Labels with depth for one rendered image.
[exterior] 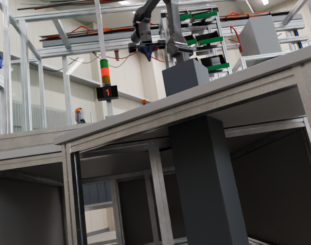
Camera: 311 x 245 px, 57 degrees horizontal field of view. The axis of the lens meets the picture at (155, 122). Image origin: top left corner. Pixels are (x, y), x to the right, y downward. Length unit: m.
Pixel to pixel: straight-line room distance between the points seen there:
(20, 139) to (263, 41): 2.03
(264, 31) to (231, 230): 2.02
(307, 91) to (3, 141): 1.21
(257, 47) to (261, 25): 0.22
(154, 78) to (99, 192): 6.75
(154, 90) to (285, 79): 8.83
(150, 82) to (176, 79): 8.59
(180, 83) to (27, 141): 0.73
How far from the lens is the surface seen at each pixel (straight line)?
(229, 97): 0.79
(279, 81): 0.77
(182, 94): 0.82
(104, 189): 3.35
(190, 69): 1.10
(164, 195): 1.23
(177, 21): 1.29
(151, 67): 9.82
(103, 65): 1.76
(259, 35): 2.69
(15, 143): 1.43
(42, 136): 1.40
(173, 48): 1.20
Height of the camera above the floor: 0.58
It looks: 14 degrees up
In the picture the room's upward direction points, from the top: 9 degrees counter-clockwise
